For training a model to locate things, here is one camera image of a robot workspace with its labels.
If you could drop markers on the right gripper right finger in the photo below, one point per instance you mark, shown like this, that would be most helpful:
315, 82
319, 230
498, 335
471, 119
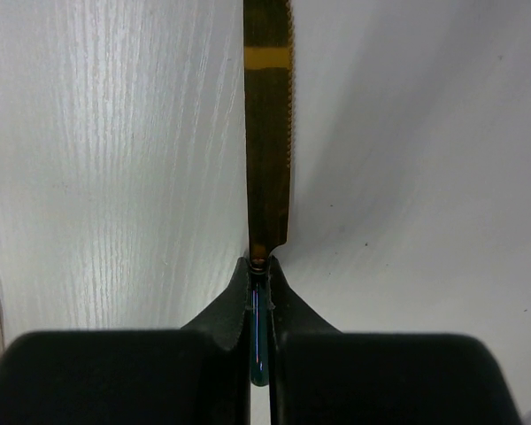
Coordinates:
321, 375

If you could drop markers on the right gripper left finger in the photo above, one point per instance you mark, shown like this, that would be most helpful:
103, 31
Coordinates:
197, 374

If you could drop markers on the gold knife black handle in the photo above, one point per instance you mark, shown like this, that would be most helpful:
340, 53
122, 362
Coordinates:
268, 62

